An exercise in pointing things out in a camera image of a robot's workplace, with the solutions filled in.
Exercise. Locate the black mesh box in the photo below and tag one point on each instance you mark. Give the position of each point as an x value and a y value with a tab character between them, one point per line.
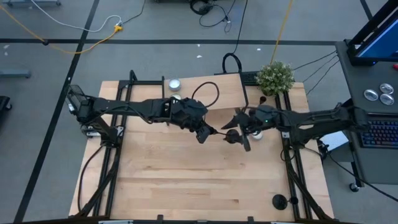
74	92

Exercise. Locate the empty silver tealight tin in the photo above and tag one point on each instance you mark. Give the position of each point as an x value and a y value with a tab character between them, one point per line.
387	99
371	95
386	88

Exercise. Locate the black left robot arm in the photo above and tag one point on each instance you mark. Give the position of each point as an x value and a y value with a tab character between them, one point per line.
130	107

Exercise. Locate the potted plant with white flowers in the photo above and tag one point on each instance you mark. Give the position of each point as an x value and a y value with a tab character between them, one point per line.
275	77

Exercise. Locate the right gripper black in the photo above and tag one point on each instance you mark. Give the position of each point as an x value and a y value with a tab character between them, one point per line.
261	118

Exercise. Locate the backlit black keyboard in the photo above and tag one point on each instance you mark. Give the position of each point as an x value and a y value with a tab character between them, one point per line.
382	133

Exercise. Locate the black metal table frame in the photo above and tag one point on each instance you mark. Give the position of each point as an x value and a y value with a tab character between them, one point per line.
291	174

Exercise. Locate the black caster wheel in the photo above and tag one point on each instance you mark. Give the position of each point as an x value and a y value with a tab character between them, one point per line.
354	187

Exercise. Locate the white paper sheet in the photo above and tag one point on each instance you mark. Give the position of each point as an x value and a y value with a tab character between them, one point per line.
337	140

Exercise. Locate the tealight candle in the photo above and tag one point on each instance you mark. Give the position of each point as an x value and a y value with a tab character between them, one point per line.
176	96
174	84
257	136

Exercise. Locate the computer monitor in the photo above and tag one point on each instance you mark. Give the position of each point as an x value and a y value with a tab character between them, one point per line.
382	40

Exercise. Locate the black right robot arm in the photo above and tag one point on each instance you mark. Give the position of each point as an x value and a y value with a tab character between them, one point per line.
326	119

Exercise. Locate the dark grey desk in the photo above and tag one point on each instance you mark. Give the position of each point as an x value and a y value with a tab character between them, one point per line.
360	81

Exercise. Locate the wooden shelf with black legs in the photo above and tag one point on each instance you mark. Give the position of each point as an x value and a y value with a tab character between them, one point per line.
230	90

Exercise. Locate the black chair base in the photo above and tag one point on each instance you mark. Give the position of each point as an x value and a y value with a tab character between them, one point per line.
3	102

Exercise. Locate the grey furniture base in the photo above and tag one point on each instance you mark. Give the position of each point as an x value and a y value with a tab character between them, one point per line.
15	73
31	2

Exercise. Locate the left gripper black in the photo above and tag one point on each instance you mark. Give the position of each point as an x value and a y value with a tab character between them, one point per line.
199	119

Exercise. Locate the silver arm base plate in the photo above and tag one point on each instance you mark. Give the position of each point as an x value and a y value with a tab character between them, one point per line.
90	133
285	135

